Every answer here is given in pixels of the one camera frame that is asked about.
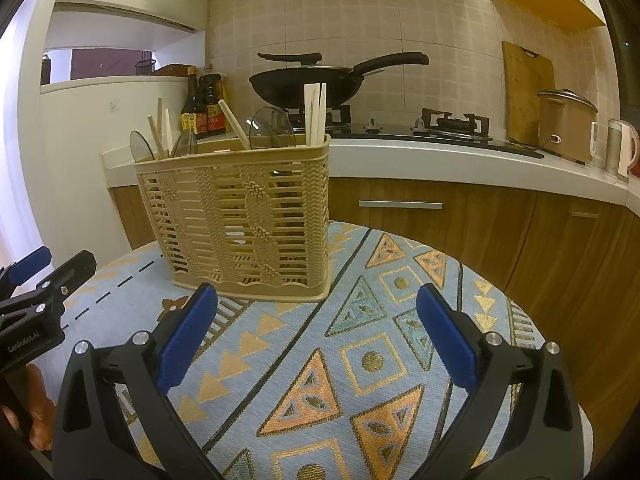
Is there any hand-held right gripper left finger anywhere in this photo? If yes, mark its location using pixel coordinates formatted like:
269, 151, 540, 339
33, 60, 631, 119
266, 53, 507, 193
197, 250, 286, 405
51, 282, 236, 480

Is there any translucent grey plastic spoon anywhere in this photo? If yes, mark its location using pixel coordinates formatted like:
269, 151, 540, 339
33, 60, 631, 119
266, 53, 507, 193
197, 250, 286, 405
129, 130, 154, 162
247, 105, 296, 151
171, 126, 199, 159

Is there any white kitchen countertop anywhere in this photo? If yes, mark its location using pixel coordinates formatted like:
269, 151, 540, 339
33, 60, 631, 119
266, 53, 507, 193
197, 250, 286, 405
100, 132, 640, 207

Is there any dark sauce jar red label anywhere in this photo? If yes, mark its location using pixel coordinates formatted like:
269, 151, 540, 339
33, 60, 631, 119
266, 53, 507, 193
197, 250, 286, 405
198, 73, 227, 136

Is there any black gas stove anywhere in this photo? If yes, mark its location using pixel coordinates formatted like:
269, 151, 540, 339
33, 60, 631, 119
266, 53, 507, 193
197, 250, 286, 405
280, 106, 547, 160

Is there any beige woven plastic utensil basket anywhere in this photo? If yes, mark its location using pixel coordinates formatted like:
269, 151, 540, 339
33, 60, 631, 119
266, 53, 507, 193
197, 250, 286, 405
133, 132, 334, 305

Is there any white electric kettle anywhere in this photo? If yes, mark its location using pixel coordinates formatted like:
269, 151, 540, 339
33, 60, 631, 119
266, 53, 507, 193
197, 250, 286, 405
590, 118, 640, 177

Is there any blue patterned tablecloth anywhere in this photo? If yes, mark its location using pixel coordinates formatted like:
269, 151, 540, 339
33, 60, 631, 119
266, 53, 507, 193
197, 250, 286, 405
30, 220, 595, 480

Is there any person's left hand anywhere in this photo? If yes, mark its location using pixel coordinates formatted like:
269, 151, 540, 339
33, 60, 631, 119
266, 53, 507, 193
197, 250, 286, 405
0, 364, 55, 452

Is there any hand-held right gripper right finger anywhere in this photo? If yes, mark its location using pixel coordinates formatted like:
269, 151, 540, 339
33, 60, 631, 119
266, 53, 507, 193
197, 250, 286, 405
404, 282, 587, 480

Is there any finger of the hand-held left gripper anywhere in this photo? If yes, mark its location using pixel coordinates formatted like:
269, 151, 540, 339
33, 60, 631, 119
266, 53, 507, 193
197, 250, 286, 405
0, 246, 54, 291
0, 250, 98, 317

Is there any black wok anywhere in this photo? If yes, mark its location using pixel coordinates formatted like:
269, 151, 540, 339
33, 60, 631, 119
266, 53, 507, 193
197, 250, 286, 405
248, 51, 430, 109

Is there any dark soy sauce bottle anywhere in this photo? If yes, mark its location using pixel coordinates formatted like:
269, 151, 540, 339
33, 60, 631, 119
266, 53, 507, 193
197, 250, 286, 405
179, 66, 209, 140

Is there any wooden cutting board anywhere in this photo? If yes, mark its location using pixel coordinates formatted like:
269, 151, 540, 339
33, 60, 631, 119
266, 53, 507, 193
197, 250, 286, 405
501, 40, 557, 147

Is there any wok lid with black handle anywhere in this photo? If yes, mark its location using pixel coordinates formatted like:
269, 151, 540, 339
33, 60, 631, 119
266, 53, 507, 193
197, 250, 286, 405
257, 52, 352, 75

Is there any beige rice cooker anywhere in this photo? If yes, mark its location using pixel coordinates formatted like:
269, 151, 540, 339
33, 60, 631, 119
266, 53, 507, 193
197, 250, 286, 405
537, 88, 600, 164

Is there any black stove pot support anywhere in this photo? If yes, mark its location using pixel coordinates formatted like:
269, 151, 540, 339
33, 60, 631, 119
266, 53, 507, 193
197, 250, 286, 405
419, 107, 492, 134

